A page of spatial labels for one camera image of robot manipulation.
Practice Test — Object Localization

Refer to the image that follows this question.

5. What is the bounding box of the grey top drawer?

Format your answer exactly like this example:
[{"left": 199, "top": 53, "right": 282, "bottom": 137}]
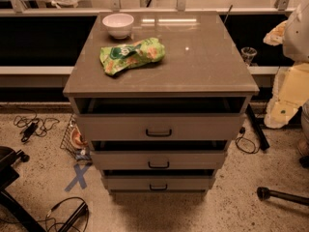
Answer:
[{"left": 76, "top": 114, "right": 245, "bottom": 142}]

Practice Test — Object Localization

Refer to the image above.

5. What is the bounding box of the grey drawer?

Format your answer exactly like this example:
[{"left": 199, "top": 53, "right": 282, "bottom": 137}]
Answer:
[
  {"left": 102, "top": 177, "right": 214, "bottom": 191},
  {"left": 91, "top": 151, "right": 226, "bottom": 170},
  {"left": 76, "top": 114, "right": 245, "bottom": 142}
]

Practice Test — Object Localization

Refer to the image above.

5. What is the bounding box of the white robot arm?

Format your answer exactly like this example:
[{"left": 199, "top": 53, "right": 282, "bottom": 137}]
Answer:
[{"left": 283, "top": 0, "right": 309, "bottom": 63}]

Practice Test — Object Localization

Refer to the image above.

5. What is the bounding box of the grey drawer cabinet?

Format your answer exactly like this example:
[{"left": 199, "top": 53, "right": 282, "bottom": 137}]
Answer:
[{"left": 64, "top": 12, "right": 259, "bottom": 180}]

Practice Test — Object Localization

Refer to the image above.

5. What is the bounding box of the grey middle drawer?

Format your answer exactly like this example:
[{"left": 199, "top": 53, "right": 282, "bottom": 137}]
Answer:
[{"left": 91, "top": 151, "right": 226, "bottom": 170}]

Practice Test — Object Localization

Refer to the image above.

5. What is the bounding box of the grey bottom drawer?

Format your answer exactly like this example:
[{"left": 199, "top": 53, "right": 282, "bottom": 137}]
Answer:
[{"left": 102, "top": 177, "right": 214, "bottom": 191}]

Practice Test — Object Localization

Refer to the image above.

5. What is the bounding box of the green snack bag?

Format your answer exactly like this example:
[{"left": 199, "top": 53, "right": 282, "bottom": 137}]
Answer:
[{"left": 99, "top": 38, "right": 165, "bottom": 76}]

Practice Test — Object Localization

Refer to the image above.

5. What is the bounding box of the white ceramic bowl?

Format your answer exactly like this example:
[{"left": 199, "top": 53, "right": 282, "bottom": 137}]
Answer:
[{"left": 102, "top": 14, "right": 134, "bottom": 39}]

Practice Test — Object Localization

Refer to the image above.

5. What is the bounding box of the blue tape cross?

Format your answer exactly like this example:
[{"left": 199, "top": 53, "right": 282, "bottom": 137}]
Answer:
[{"left": 65, "top": 162, "right": 92, "bottom": 192}]

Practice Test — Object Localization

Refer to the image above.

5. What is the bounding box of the clear glass cup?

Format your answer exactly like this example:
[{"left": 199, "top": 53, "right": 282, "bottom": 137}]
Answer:
[{"left": 240, "top": 46, "right": 257, "bottom": 66}]

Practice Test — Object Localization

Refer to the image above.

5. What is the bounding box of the black bar behind cabinet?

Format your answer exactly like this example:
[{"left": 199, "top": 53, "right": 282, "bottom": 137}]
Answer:
[{"left": 246, "top": 104, "right": 269, "bottom": 151}]

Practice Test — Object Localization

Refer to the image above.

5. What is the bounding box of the black pole on floor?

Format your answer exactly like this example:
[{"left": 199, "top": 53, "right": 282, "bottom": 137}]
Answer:
[{"left": 257, "top": 187, "right": 309, "bottom": 206}]

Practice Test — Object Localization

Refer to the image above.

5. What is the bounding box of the black office chair base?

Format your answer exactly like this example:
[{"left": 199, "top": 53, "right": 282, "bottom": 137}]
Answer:
[{"left": 0, "top": 145, "right": 46, "bottom": 232}]

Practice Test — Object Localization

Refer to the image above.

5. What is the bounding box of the wire basket with items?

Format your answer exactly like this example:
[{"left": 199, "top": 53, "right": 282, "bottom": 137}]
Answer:
[{"left": 60, "top": 115, "right": 91, "bottom": 162}]

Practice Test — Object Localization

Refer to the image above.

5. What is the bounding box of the black cable right floor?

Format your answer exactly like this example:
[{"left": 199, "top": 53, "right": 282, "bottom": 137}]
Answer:
[{"left": 235, "top": 126, "right": 261, "bottom": 155}]

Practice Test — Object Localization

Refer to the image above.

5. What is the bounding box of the black power adapter cable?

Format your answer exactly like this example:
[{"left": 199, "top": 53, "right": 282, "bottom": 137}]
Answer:
[{"left": 13, "top": 107, "right": 61, "bottom": 144}]

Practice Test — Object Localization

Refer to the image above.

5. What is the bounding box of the black stand with cable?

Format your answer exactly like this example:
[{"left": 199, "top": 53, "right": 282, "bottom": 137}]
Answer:
[{"left": 44, "top": 196, "right": 90, "bottom": 232}]

